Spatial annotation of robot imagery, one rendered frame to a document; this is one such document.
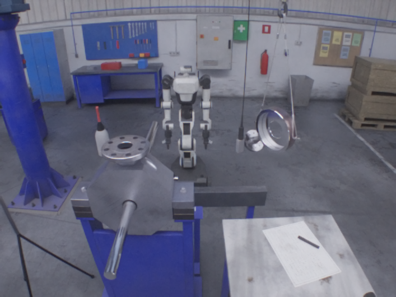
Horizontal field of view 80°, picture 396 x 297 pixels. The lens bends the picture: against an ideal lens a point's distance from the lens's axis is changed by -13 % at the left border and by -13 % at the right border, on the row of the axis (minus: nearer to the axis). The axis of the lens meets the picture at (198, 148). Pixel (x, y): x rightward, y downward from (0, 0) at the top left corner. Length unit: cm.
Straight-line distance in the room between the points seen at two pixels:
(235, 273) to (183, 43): 559
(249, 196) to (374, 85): 435
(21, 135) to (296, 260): 290
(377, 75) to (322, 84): 187
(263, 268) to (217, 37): 523
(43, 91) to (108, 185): 588
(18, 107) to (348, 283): 319
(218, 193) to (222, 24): 464
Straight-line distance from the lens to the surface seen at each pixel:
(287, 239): 170
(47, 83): 711
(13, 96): 316
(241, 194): 199
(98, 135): 415
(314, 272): 159
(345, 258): 172
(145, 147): 141
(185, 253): 185
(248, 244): 162
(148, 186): 145
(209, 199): 199
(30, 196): 371
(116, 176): 145
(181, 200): 151
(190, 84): 289
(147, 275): 209
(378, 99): 597
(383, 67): 584
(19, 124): 325
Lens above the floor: 208
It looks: 29 degrees down
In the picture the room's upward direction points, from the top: straight up
